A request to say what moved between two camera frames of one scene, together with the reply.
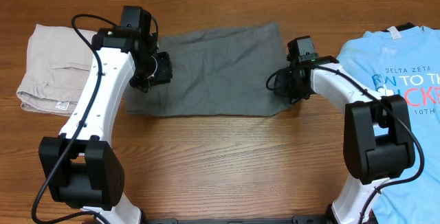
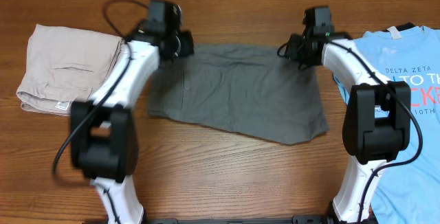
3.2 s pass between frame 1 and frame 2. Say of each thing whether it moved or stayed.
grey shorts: moved
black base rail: stayed
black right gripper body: moved
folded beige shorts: stayed
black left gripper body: moved
